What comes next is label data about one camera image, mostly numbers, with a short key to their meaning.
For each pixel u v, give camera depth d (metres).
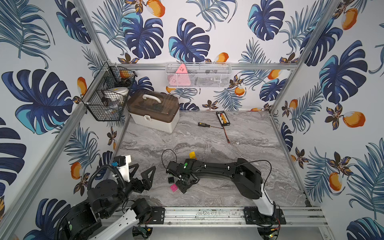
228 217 0.76
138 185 0.51
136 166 0.62
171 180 0.85
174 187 0.82
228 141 1.03
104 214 0.44
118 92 0.80
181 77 0.89
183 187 0.73
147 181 0.52
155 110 0.95
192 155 0.86
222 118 1.15
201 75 0.92
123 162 0.50
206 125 1.10
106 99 0.94
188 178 0.60
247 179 0.49
